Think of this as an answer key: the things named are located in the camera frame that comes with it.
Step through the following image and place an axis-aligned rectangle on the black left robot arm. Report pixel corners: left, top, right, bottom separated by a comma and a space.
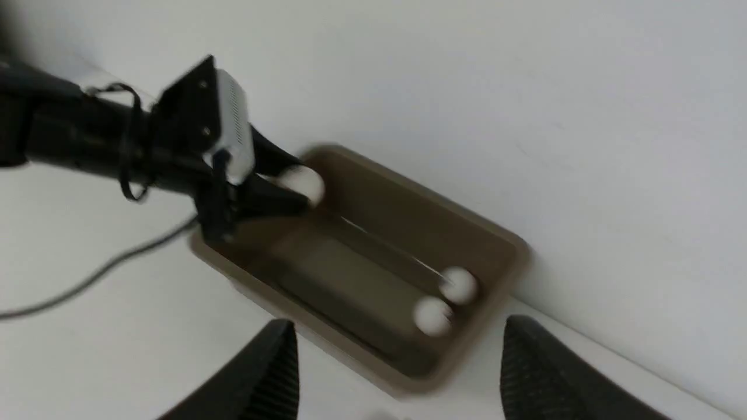
1, 55, 318, 241

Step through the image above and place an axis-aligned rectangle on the tan plastic bin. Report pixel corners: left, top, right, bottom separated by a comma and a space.
190, 144, 530, 397

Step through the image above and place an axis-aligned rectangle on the black left camera cable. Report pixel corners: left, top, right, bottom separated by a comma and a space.
0, 216, 202, 320

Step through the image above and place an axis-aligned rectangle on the white ping-pong ball with logo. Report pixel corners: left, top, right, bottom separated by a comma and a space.
277, 165, 326, 207

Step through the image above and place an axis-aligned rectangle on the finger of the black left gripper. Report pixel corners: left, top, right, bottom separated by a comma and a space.
239, 175, 310, 222
251, 125, 302, 176

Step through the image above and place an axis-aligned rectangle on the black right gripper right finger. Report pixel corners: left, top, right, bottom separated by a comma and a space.
501, 316, 667, 419

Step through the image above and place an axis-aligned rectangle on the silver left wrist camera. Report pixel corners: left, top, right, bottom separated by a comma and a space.
151, 55, 256, 184

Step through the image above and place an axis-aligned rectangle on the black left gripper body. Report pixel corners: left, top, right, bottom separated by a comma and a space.
194, 146, 272, 242

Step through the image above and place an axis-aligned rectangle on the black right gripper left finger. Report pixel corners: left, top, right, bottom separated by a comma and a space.
160, 318, 301, 419

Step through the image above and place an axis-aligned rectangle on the white ping-pong ball in bin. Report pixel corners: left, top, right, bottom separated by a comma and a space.
413, 297, 455, 337

